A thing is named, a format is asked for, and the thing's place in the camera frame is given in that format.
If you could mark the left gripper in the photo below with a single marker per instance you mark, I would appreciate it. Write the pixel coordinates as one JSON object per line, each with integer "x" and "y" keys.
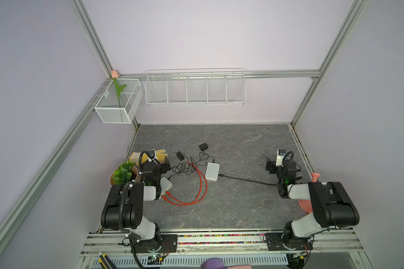
{"x": 162, "y": 166}

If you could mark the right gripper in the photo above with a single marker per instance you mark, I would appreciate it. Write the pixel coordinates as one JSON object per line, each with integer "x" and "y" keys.
{"x": 271, "y": 166}

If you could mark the black power adapter with cable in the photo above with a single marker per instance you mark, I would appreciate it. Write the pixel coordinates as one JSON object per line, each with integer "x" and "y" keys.
{"x": 187, "y": 165}

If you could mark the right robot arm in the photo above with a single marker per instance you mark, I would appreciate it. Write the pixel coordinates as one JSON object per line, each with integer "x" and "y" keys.
{"x": 330, "y": 208}

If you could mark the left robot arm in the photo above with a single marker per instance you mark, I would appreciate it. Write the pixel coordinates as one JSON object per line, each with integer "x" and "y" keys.
{"x": 134, "y": 182}

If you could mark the yellow work glove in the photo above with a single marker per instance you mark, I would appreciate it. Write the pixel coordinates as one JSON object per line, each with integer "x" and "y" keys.
{"x": 160, "y": 155}

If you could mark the potted green plant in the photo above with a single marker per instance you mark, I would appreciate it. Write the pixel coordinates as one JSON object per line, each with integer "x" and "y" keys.
{"x": 126, "y": 172}

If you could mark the pink watering can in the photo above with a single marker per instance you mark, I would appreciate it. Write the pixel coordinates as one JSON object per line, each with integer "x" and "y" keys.
{"x": 306, "y": 205}

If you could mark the white mesh corner basket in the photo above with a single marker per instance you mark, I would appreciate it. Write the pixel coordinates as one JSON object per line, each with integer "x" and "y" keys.
{"x": 120, "y": 100}

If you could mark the artificial pink tulip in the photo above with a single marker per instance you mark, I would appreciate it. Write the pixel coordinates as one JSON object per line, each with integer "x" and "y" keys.
{"x": 119, "y": 88}

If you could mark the purple object at bottom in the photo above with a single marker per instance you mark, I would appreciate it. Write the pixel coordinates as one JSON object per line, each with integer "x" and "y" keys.
{"x": 213, "y": 263}

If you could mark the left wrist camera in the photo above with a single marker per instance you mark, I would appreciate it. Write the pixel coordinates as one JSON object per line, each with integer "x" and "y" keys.
{"x": 146, "y": 155}

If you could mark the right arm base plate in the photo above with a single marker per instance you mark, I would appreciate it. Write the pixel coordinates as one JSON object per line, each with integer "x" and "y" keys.
{"x": 279, "y": 242}

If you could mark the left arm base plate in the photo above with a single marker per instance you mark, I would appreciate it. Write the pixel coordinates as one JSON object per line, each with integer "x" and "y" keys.
{"x": 164, "y": 243}

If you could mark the white wire wall basket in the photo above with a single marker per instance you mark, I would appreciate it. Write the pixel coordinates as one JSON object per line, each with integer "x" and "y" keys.
{"x": 195, "y": 86}

